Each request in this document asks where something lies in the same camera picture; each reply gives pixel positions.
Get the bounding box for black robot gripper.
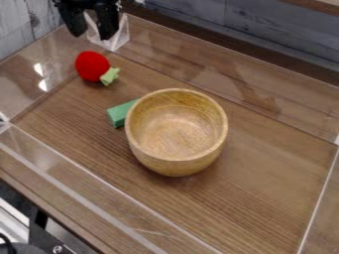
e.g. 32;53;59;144
52;0;121;40

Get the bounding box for red plush tomato toy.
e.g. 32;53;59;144
75;52;120;86

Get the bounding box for green rectangular block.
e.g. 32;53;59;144
107;99;136;128

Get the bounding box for round wooden bowl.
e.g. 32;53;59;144
124;88;229;177

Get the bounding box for clear acrylic tray walls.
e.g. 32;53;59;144
0;16;339;254

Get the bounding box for clear acrylic corner bracket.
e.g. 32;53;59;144
84;14;129;52

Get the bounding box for black metal table frame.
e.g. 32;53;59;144
0;181;95;254

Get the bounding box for black cable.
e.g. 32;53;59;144
0;233;21;254

